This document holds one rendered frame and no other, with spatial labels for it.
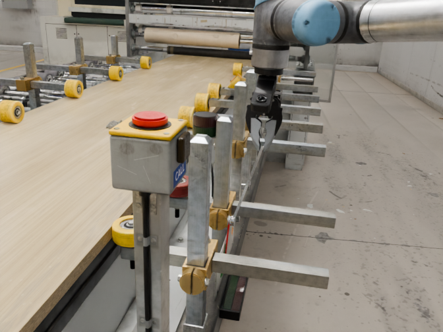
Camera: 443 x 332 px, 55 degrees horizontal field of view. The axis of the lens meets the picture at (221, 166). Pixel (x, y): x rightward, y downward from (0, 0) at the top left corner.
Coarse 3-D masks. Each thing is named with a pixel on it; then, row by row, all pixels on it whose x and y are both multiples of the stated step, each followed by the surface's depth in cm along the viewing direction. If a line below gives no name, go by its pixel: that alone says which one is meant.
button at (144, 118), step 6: (138, 114) 47; (144, 114) 48; (150, 114) 48; (156, 114) 48; (162, 114) 48; (132, 120) 47; (138, 120) 46; (144, 120) 46; (150, 120) 46; (156, 120) 46; (162, 120) 47; (144, 126) 46; (150, 126) 46; (156, 126) 46
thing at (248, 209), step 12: (180, 204) 112; (252, 204) 111; (264, 204) 111; (252, 216) 110; (264, 216) 109; (276, 216) 108; (288, 216) 108; (300, 216) 107; (312, 216) 107; (324, 216) 106
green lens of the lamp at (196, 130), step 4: (192, 124) 100; (192, 128) 100; (196, 128) 99; (200, 128) 98; (204, 128) 98; (208, 128) 98; (212, 128) 99; (192, 132) 100; (196, 132) 99; (200, 132) 98; (204, 132) 98; (208, 132) 98; (212, 132) 99; (212, 136) 99
